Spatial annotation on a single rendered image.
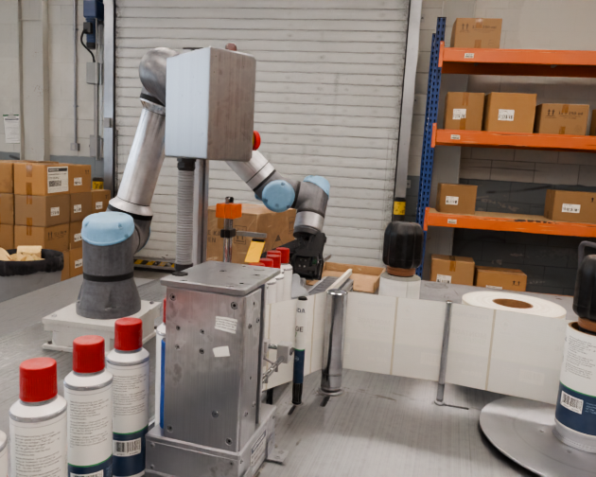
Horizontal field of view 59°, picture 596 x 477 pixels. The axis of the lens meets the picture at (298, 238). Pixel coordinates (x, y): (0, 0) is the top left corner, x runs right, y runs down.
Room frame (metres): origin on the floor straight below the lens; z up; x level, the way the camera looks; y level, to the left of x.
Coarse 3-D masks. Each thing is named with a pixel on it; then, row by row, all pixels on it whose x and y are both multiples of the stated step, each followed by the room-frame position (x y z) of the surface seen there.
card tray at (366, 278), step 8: (328, 264) 2.23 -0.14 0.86; (336, 264) 2.22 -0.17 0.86; (344, 264) 2.21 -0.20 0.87; (352, 264) 2.21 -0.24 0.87; (328, 272) 2.19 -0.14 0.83; (336, 272) 2.20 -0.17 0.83; (344, 272) 2.21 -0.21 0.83; (352, 272) 2.20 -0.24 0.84; (360, 272) 2.19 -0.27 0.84; (368, 272) 2.19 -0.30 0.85; (376, 272) 2.18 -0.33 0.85; (360, 280) 2.06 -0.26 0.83; (368, 280) 2.07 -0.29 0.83; (376, 280) 1.92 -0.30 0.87; (360, 288) 1.94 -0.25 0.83; (368, 288) 1.94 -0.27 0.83; (376, 288) 1.92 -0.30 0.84
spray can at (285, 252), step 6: (282, 252) 1.22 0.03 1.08; (288, 252) 1.23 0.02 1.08; (282, 258) 1.22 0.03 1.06; (288, 258) 1.23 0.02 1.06; (282, 264) 1.22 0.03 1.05; (288, 264) 1.23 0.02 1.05; (288, 270) 1.22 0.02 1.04; (288, 276) 1.22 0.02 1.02; (288, 282) 1.22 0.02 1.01; (288, 288) 1.22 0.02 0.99; (288, 294) 1.22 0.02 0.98
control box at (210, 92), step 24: (216, 48) 0.93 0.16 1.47; (168, 72) 1.05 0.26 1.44; (192, 72) 0.97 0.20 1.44; (216, 72) 0.93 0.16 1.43; (240, 72) 0.97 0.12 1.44; (168, 96) 1.04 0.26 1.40; (192, 96) 0.97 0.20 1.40; (216, 96) 0.94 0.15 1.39; (240, 96) 0.97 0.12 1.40; (168, 120) 1.04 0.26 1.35; (192, 120) 0.97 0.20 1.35; (216, 120) 0.94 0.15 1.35; (240, 120) 0.97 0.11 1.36; (168, 144) 1.04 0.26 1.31; (192, 144) 0.97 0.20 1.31; (216, 144) 0.94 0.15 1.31; (240, 144) 0.97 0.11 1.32
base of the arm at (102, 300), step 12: (84, 276) 1.22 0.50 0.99; (96, 276) 1.20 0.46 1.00; (108, 276) 1.20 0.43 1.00; (120, 276) 1.22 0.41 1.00; (132, 276) 1.26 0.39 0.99; (84, 288) 1.21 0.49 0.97; (96, 288) 1.20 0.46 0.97; (108, 288) 1.20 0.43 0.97; (120, 288) 1.21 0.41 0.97; (132, 288) 1.25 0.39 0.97; (84, 300) 1.20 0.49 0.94; (96, 300) 1.19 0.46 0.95; (108, 300) 1.19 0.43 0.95; (120, 300) 1.21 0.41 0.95; (132, 300) 1.23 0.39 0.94; (84, 312) 1.19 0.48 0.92; (96, 312) 1.18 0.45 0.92; (108, 312) 1.19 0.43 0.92; (120, 312) 1.20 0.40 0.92; (132, 312) 1.23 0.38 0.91
